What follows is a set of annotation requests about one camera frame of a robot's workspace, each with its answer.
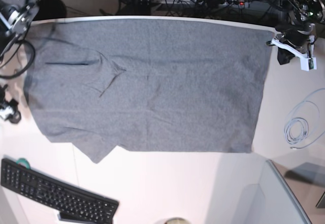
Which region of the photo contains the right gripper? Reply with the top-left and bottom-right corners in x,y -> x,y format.
1,84 -> 21,124

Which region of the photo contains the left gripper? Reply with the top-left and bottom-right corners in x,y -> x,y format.
275,24 -> 315,65

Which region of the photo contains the grey t-shirt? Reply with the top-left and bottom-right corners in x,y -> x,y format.
24,19 -> 272,163

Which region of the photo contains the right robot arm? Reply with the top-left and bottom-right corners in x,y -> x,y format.
1,0 -> 39,80

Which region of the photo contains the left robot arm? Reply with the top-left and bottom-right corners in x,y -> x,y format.
265,0 -> 324,71

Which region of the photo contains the green tape roll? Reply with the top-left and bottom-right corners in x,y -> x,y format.
16,158 -> 30,169

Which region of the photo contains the black computer keyboard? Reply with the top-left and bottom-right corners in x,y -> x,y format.
1,158 -> 119,223

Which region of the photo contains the round tan object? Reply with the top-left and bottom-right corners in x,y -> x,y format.
164,217 -> 190,224

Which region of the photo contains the coiled white cable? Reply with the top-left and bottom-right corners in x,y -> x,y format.
283,88 -> 325,150

